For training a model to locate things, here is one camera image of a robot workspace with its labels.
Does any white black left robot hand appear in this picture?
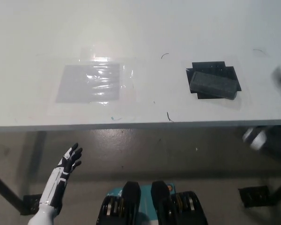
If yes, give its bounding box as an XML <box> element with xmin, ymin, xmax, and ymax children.
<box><xmin>38</xmin><ymin>142</ymin><xmax>83</xmax><ymax>209</ymax></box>

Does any dark grey whiteboard eraser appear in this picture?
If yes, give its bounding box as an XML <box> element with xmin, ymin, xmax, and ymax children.
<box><xmin>189</xmin><ymin>71</ymin><xmax>239</xmax><ymax>101</ymax></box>

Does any black teal robot torso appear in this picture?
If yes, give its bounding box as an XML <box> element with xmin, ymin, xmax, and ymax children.
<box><xmin>96</xmin><ymin>180</ymin><xmax>210</xmax><ymax>225</ymax></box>

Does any black floor foot plate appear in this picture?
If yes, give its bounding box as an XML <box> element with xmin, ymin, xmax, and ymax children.
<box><xmin>20</xmin><ymin>194</ymin><xmax>63</xmax><ymax>216</ymax></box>
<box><xmin>238</xmin><ymin>186</ymin><xmax>271</xmax><ymax>208</ymax></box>

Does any black table leg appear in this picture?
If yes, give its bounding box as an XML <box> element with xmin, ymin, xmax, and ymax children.
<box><xmin>0</xmin><ymin>168</ymin><xmax>24</xmax><ymax>210</ymax></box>

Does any grey rectangular tape patch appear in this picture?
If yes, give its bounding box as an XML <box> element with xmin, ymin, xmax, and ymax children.
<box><xmin>55</xmin><ymin>63</ymin><xmax>120</xmax><ymax>104</ymax></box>

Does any clear plastic film sheet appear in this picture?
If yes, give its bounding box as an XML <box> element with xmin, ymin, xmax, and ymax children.
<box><xmin>46</xmin><ymin>46</ymin><xmax>139</xmax><ymax>118</ymax></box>

